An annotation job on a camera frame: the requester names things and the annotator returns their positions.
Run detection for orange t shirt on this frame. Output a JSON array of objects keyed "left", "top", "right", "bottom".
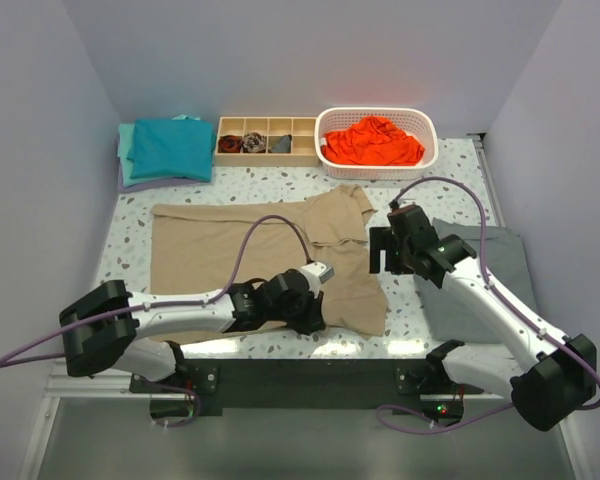
[{"left": 321, "top": 116, "right": 426, "bottom": 167}]

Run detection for wooden compartment organizer tray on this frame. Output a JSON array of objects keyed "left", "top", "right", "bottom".
[{"left": 214, "top": 116, "right": 320, "bottom": 167}]

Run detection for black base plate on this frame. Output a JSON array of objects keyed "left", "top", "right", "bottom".
[{"left": 128, "top": 357, "right": 485, "bottom": 427}]

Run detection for white plastic laundry basket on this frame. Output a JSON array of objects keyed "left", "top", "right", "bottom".
[{"left": 314, "top": 106, "right": 439, "bottom": 180}]

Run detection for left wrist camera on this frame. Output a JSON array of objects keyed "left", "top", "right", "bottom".
[{"left": 300, "top": 261, "right": 335, "bottom": 294}]

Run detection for folded grey t shirt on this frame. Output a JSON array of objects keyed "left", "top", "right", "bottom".
[{"left": 413, "top": 217, "right": 539, "bottom": 346}]

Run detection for patterned rolled socks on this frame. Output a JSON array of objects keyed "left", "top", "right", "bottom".
[{"left": 242, "top": 132, "right": 267, "bottom": 154}]

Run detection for grey folded cloth piece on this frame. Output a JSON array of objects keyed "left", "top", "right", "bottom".
[{"left": 269, "top": 134, "right": 292, "bottom": 154}]

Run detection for beige t shirt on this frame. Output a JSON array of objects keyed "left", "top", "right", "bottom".
[{"left": 149, "top": 185, "right": 388, "bottom": 337}]

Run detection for aluminium rail frame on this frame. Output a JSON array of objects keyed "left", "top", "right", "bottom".
[{"left": 17, "top": 134, "right": 594, "bottom": 480}]

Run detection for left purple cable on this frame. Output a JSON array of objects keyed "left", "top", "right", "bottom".
[{"left": 0, "top": 214, "right": 313, "bottom": 429}]

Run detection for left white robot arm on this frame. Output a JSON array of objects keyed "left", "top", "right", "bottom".
[{"left": 59, "top": 262, "right": 334, "bottom": 392}]

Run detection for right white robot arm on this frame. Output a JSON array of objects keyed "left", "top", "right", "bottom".
[{"left": 370, "top": 205, "right": 600, "bottom": 431}]

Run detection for purple cable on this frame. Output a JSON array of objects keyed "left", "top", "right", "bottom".
[
  {"left": 0, "top": 214, "right": 313, "bottom": 429},
  {"left": 374, "top": 175, "right": 600, "bottom": 435}
]

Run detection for folded teal t shirt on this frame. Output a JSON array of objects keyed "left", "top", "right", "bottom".
[{"left": 128, "top": 117, "right": 217, "bottom": 182}]

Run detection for red black rolled socks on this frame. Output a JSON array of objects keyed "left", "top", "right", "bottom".
[{"left": 218, "top": 135, "right": 243, "bottom": 154}]

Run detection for folded light turquoise shirt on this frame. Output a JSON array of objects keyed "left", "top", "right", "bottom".
[{"left": 116, "top": 114, "right": 201, "bottom": 176}]

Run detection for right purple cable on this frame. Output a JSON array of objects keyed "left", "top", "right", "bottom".
[{"left": 374, "top": 175, "right": 600, "bottom": 435}]

